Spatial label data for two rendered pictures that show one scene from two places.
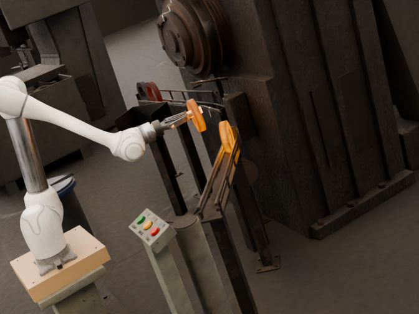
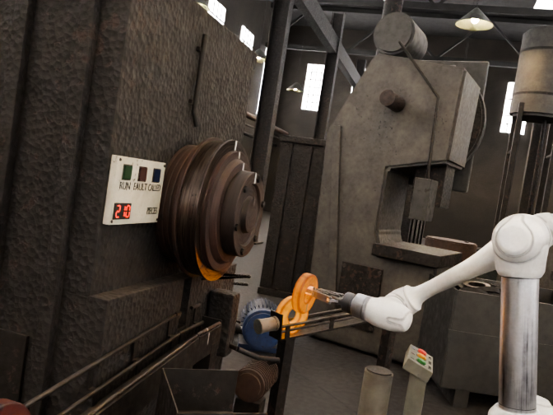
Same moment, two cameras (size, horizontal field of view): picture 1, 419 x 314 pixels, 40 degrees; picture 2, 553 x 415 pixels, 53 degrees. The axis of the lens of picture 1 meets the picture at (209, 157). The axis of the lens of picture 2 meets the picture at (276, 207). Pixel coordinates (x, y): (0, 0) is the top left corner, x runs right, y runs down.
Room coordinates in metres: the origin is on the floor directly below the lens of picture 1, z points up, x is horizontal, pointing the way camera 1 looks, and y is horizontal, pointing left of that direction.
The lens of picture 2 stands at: (4.32, 1.16, 1.23)
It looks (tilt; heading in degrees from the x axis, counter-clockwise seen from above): 3 degrees down; 218
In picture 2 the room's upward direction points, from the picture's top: 9 degrees clockwise
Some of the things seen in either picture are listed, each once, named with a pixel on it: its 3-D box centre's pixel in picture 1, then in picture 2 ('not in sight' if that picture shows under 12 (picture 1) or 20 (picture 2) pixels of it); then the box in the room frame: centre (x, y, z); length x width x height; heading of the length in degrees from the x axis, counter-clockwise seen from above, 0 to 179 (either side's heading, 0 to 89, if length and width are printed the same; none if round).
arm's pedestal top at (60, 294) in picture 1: (63, 276); not in sight; (2.41, 0.83, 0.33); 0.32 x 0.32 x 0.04; 25
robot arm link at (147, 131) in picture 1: (148, 133); (361, 306); (2.50, 0.23, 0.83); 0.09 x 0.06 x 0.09; 8
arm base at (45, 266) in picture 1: (53, 256); not in sight; (2.39, 0.82, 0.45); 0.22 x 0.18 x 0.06; 21
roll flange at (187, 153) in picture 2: (204, 27); (194, 205); (3.01, -0.19, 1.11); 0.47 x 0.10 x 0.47; 22
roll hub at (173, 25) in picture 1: (174, 40); (243, 213); (2.94, -0.02, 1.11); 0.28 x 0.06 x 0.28; 22
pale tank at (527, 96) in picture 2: not in sight; (528, 161); (-5.99, -1.40, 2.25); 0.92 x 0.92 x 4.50
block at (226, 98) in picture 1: (240, 116); (220, 322); (2.76, -0.21, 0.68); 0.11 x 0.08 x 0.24; 112
